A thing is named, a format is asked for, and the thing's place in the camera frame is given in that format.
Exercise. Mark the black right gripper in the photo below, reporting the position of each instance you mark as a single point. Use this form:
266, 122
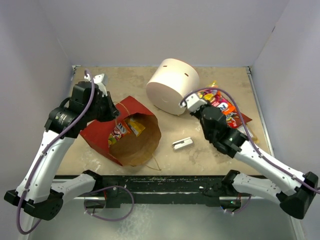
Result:
195, 114

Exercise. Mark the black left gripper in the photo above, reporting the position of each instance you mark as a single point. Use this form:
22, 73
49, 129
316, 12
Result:
112, 112

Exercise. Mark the red orange candy packet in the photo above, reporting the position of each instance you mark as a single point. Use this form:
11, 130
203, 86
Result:
230, 112

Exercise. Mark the colourful fruit candy packet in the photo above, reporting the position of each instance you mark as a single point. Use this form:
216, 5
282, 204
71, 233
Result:
213, 96

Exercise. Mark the skittles candy packet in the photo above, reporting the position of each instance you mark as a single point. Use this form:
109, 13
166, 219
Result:
119, 132

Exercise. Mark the tan snack bag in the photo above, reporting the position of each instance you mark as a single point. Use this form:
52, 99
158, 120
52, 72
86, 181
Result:
251, 133

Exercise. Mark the red paper bag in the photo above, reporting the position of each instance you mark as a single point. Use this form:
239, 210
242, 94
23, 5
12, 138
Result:
130, 150

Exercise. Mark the red white snack packet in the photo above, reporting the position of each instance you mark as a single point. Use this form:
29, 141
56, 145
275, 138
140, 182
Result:
243, 118

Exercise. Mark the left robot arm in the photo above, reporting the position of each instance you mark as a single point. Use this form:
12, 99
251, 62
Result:
37, 194

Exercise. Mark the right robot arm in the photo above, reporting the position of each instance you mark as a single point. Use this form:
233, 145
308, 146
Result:
291, 189

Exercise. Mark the small white stapler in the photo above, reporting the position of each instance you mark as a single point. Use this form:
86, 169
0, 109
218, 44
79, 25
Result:
182, 143

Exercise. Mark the yellow small snack packet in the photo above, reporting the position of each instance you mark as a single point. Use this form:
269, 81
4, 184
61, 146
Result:
136, 127

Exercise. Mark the white cylindrical bin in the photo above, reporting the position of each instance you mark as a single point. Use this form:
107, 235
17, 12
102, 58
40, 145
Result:
172, 80

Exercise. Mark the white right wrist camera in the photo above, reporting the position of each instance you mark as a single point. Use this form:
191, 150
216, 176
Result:
194, 102

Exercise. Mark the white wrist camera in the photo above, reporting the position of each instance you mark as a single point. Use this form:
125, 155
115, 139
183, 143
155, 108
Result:
194, 102
101, 80

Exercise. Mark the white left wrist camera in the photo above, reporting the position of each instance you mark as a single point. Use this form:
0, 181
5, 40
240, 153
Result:
101, 80

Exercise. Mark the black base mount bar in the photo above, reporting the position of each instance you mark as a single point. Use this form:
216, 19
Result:
207, 190

